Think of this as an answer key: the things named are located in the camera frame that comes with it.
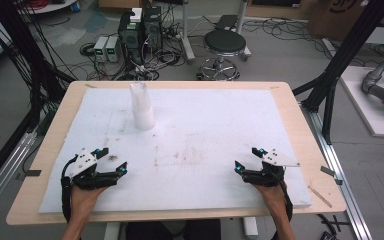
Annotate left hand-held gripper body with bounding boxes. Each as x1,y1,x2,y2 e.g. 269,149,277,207
69,148,119,191

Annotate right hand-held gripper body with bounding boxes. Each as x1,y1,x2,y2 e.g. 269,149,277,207
242,148,301,188

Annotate person's right hand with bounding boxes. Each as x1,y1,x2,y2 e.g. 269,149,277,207
252,182,290,215

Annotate person's left hand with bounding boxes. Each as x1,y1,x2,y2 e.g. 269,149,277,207
70,184,110,218

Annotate thin wooden stick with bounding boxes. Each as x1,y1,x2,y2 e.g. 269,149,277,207
307,185,333,209

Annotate white table leg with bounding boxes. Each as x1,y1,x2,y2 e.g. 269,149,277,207
242,216,259,240

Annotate white foam mat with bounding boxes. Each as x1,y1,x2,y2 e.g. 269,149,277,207
38,87,313,214

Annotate stack of white cups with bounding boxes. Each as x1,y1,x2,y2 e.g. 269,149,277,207
129,81,156,132

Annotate person's legs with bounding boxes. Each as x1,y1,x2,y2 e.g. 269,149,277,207
125,219,222,240

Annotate grey power supply unit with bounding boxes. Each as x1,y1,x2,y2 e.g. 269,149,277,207
93,35,110,63
105,35,122,63

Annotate black round stool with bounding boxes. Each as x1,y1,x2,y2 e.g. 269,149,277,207
197,29,248,82

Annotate black computer tower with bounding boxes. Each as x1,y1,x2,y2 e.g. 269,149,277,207
117,10,145,66
142,5,164,54

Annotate white platform board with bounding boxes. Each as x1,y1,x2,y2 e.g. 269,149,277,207
339,65,384,138

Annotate brown cardboard box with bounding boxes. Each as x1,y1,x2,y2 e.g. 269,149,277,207
307,0,369,42

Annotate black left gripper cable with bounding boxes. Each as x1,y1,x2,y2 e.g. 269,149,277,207
60,156,82,223

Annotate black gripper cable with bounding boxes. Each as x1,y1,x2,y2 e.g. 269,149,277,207
279,179,295,223
60,156,82,223

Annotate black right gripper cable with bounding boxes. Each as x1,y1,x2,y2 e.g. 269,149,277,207
279,179,295,223

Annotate aluminium floor rail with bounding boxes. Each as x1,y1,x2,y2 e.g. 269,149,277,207
299,103,374,240
0,131,38,224

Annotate tangle of floor cables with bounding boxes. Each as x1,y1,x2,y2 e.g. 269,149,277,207
79,13,188,82

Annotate black metal frame post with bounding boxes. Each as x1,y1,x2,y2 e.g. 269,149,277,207
0,0,77,198
292,0,384,145

